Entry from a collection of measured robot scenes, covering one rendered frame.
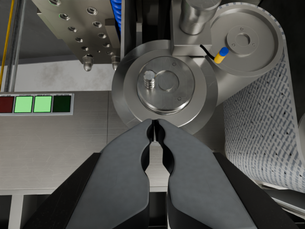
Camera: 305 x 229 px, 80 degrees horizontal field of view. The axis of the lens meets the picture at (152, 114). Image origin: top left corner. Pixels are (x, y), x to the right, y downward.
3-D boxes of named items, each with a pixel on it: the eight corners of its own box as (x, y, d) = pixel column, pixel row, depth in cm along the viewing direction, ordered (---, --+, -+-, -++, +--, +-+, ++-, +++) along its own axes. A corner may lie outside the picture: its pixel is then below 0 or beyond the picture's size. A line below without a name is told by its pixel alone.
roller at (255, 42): (277, 3, 28) (289, 76, 26) (218, 72, 53) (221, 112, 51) (200, 4, 28) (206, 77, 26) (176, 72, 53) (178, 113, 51)
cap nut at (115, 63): (121, 55, 60) (120, 68, 59) (122, 61, 63) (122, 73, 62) (110, 55, 60) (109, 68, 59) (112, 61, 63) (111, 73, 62)
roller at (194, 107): (204, 48, 26) (210, 128, 24) (177, 98, 52) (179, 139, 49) (123, 48, 26) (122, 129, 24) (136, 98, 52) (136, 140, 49)
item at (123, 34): (125, -45, 30) (124, 59, 27) (136, 40, 53) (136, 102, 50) (122, -45, 30) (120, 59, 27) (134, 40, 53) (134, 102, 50)
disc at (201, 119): (213, 38, 27) (223, 140, 24) (212, 40, 27) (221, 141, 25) (112, 39, 27) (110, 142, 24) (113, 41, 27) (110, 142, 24)
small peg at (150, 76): (156, 80, 20) (144, 82, 20) (155, 88, 23) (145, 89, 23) (155, 68, 21) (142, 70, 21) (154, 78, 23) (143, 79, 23)
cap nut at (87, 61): (91, 56, 60) (91, 68, 59) (95, 61, 63) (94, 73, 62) (80, 56, 60) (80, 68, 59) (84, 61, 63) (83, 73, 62)
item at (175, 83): (200, 107, 23) (140, 114, 23) (196, 110, 25) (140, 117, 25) (190, 52, 24) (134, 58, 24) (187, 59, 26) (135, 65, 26)
